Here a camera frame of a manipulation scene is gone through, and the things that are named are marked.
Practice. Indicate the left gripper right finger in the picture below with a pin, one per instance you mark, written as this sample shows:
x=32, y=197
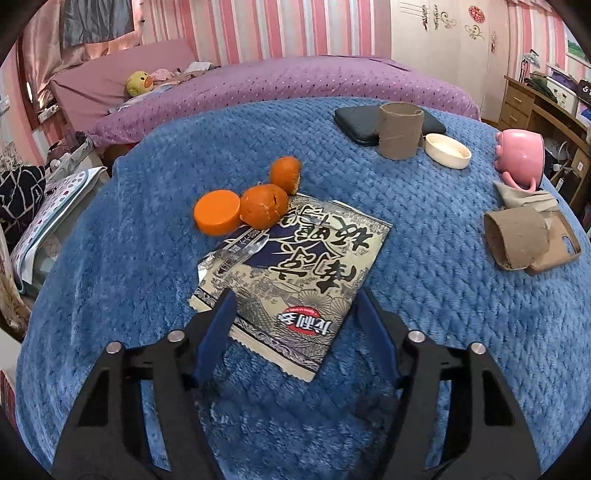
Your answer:
x=487, y=436

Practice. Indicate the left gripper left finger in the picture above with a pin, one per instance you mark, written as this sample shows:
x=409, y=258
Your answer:
x=136, y=415

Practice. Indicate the cardboard tube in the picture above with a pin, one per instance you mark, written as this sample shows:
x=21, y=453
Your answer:
x=516, y=237
x=400, y=130

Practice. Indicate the black white snack wrapper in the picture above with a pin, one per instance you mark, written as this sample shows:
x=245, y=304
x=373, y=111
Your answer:
x=295, y=282

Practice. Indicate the pink metal mug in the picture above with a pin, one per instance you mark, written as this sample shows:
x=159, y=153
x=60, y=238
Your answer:
x=520, y=157

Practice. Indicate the tan phone case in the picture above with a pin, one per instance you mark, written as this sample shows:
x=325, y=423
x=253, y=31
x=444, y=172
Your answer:
x=564, y=247

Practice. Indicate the beige folded cloth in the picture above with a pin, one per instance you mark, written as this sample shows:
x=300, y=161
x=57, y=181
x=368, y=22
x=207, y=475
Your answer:
x=542, y=201

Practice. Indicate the blue fleece blanket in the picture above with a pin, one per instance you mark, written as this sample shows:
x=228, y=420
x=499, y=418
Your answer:
x=127, y=271

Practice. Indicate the dotted folded quilt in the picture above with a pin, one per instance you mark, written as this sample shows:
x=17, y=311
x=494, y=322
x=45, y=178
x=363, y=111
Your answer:
x=39, y=246

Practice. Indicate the orange round lid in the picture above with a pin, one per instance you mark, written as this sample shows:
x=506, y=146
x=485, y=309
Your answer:
x=217, y=212

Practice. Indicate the black white patterned bag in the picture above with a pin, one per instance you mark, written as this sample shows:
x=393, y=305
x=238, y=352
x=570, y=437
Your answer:
x=22, y=194

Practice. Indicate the cream round lid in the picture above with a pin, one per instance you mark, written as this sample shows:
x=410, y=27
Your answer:
x=447, y=151

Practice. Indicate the wooden desk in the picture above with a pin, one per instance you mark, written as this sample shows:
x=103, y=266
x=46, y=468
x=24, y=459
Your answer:
x=525, y=108

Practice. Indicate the black wallet case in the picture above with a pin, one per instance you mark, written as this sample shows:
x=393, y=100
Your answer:
x=360, y=124

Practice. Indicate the white storage box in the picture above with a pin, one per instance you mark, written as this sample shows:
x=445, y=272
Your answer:
x=566, y=98

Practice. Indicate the pink headboard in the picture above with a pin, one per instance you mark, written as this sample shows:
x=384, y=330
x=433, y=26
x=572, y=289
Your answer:
x=85, y=93

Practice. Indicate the yellow duck plush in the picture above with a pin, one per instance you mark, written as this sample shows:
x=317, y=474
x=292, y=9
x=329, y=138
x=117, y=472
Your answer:
x=139, y=83

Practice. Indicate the desk lamp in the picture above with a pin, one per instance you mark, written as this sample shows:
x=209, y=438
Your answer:
x=530, y=63

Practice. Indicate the purple dotted bed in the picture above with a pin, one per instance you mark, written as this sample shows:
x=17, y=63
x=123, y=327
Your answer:
x=281, y=79

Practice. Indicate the white wardrobe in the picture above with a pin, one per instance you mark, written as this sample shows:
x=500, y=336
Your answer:
x=465, y=43

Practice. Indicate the grey window curtain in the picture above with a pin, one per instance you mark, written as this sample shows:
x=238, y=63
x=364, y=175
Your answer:
x=95, y=21

